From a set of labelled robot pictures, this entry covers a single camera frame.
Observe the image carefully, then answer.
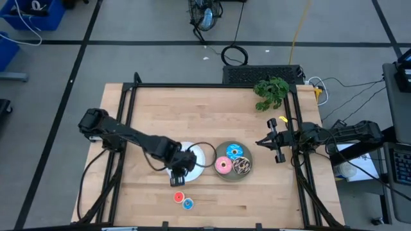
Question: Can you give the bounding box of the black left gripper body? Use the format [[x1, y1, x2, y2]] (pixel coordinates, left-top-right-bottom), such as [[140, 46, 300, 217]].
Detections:
[[166, 150, 198, 188]]

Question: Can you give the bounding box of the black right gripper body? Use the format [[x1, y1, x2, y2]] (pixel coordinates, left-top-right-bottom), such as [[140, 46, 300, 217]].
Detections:
[[267, 118, 298, 165]]

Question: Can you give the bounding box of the large chocolate iced donut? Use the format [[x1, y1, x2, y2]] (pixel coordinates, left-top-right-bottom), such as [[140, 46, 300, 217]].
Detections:
[[232, 157, 252, 176]]

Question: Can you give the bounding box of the large blue iced donut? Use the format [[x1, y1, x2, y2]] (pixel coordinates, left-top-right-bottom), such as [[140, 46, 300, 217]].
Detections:
[[225, 143, 244, 160]]

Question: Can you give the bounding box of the large pink iced donut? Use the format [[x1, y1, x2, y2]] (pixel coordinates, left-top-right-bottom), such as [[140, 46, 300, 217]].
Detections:
[[214, 156, 233, 175]]

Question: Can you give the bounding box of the white round plate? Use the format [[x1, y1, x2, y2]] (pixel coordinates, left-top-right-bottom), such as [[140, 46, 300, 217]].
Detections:
[[166, 141, 207, 183]]

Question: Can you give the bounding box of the green potted plant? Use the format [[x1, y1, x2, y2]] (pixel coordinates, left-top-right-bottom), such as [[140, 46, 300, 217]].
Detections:
[[252, 76, 290, 112]]

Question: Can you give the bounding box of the grey round plate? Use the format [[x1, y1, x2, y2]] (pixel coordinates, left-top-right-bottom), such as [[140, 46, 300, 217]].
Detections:
[[213, 140, 254, 182]]

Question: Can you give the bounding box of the black computer case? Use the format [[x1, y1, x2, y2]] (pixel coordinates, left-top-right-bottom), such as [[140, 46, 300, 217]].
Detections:
[[222, 64, 305, 86]]

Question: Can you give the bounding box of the white cup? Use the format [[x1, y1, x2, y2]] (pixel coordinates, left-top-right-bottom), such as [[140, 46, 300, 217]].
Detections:
[[335, 161, 358, 179]]

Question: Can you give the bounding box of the white paper sheet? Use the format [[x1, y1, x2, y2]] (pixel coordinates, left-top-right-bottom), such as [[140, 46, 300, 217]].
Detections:
[[333, 142, 380, 183]]

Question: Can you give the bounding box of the grey desk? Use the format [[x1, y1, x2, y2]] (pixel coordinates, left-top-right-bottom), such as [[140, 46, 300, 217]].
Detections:
[[381, 62, 411, 224]]

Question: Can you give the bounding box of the black keyboard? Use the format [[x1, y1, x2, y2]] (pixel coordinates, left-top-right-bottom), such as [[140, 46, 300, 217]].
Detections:
[[392, 148, 411, 186]]

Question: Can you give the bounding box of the black desk device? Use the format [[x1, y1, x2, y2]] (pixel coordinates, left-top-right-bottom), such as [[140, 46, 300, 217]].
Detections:
[[394, 47, 411, 94]]

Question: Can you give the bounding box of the black floor fan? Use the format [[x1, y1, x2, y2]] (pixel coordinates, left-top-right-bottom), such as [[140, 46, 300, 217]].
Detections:
[[187, 0, 225, 43]]

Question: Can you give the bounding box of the black chair base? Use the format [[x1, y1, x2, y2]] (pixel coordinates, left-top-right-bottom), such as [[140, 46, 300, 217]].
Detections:
[[0, 98, 14, 117]]

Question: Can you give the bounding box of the grey table foot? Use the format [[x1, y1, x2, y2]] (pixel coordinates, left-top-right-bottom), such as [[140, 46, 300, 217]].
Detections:
[[0, 71, 30, 83]]

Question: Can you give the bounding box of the blue plastic bin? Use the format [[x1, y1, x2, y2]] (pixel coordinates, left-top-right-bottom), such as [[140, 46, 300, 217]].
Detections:
[[0, 31, 21, 73], [0, 0, 67, 32]]

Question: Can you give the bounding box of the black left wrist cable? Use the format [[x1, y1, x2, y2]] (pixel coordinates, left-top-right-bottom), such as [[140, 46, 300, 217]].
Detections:
[[185, 141, 218, 169]]

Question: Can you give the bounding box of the white power cable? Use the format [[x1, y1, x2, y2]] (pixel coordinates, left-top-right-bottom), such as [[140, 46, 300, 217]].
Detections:
[[304, 76, 331, 107]]

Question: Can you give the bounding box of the black aluminium table frame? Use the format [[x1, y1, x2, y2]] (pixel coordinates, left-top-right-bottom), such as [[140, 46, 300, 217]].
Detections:
[[72, 72, 347, 231]]

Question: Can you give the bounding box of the thin black floor cable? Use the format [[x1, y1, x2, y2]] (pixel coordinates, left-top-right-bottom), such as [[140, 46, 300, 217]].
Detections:
[[316, 76, 385, 89], [320, 85, 387, 123]]

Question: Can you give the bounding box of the black coiled floor cable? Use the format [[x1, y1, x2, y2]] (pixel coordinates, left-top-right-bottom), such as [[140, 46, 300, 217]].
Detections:
[[220, 0, 250, 67]]

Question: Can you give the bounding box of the black left arm base cable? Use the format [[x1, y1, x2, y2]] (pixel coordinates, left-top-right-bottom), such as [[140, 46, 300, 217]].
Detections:
[[76, 148, 110, 223]]

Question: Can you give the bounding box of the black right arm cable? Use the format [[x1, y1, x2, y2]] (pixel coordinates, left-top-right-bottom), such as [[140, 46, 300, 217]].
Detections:
[[322, 127, 411, 203]]

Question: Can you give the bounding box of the yellow hanging cable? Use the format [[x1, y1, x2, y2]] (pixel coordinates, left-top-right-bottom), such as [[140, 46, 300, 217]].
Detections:
[[288, 0, 313, 65]]

